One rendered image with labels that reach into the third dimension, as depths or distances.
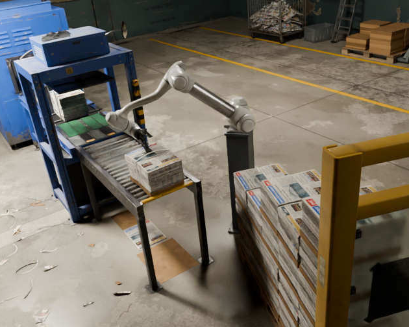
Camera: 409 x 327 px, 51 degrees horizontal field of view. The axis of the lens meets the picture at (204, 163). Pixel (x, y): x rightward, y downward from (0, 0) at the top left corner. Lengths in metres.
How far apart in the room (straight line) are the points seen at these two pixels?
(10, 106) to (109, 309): 3.68
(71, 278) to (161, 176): 1.32
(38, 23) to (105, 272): 3.66
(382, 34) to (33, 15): 6.04
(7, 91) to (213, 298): 4.15
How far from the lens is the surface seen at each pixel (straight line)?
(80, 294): 3.76
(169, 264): 3.80
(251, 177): 3.24
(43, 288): 3.95
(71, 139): 4.43
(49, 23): 6.38
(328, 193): 1.41
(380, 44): 9.05
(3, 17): 6.32
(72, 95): 4.90
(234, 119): 3.28
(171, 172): 3.15
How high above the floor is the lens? 2.46
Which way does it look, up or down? 28 degrees down
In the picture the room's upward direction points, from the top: 6 degrees counter-clockwise
